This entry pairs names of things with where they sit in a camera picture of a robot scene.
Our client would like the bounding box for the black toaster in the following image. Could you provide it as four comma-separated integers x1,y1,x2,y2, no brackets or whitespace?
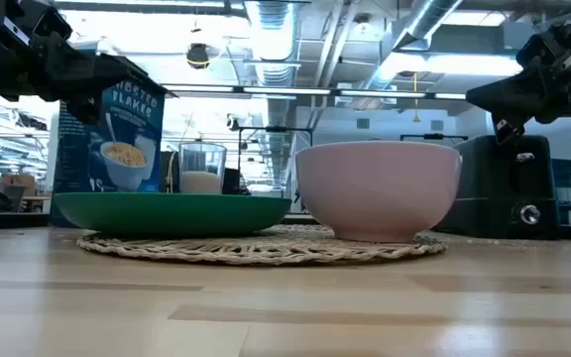
433,134,561,240

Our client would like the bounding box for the brown cardboard box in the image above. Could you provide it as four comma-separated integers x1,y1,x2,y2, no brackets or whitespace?
0,173,37,198

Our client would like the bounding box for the round woven placemat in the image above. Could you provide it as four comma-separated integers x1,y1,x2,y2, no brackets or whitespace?
75,223,449,266

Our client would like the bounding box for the green plate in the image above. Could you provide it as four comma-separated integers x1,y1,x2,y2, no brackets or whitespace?
53,191,292,238

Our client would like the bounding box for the pale pink bowl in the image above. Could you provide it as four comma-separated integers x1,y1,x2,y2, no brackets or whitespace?
294,140,464,244

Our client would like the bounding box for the clear glass with milk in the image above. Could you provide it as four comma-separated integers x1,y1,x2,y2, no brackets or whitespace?
178,142,228,195

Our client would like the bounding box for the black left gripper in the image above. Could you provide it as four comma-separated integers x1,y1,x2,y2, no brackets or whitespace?
0,0,178,126

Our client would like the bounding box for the black ceiling dome camera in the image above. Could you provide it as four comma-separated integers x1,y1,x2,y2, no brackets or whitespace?
185,42,211,70

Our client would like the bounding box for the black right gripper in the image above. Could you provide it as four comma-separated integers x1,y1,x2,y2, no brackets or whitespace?
465,4,571,147

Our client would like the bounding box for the blue Frosted Flakes cereal box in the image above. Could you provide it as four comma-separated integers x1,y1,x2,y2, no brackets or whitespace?
50,78,167,228

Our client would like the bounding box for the silver ceiling air duct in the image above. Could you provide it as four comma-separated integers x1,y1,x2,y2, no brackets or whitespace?
243,0,299,194

